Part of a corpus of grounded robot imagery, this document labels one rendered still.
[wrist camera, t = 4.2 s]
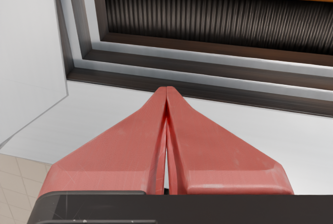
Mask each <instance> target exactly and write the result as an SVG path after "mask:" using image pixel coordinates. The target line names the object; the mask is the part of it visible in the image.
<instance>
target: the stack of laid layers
mask: <svg viewBox="0 0 333 224"><path fill-rule="evenodd" d="M56 3H57V11H58V18H59V26H60V33H61V41H62V49H63V56H64V64H65V71H66V78H67V79H68V80H75V81H82V82H89V83H96V84H103V85H110V86H117V87H124V88H131V89H138V90H145V91H152V92H155V91H156V90H157V89H158V88H159V87H167V86H172V87H174V88H175V89H176V90H177V91H178V92H179V93H180V95H182V96H187V97H193V98H200V99H207V100H215V101H222V102H229V103H236V104H243V105H250V106H257V107H264V108H271V109H277V110H284V111H291V112H301V113H308V114H315V115H322V116H329V117H333V56H331V55H321V54H311V53H302V52H292V51H282V50H273V49H263V48H254V47H244V46H235V45H225V44H216V43H206V42H196V41H187V40H178V39H168V38H158V37H149V36H139V35H129V34H120V33H111V32H109V27H108V19H107V11H106V3H105V0H56Z"/></svg>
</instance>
